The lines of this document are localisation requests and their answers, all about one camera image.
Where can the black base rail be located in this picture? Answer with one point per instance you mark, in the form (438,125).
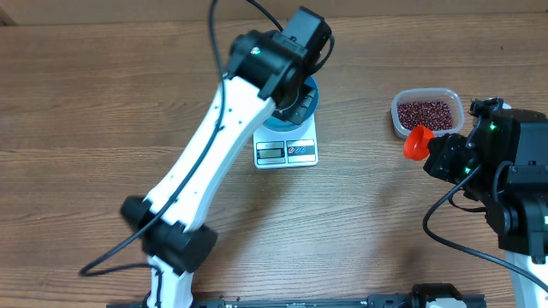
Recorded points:
(426,295)

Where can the red adzuki beans in container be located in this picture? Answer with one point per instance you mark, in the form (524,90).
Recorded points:
(435,115)

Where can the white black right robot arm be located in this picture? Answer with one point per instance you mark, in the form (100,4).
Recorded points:
(502,163)

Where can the clear plastic bean container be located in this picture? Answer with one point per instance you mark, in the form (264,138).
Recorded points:
(428,94)

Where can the blue metal bowl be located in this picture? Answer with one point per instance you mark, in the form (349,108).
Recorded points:
(274,124)

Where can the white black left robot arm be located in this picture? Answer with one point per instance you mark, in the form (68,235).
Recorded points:
(265,77)

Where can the white digital kitchen scale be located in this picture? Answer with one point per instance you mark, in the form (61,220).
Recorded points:
(286,149)

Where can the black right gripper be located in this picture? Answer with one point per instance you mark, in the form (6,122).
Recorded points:
(439,153)

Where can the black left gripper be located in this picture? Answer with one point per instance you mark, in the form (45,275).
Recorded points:
(306,97)

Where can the orange scoop blue handle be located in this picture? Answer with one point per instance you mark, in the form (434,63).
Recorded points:
(416,144)

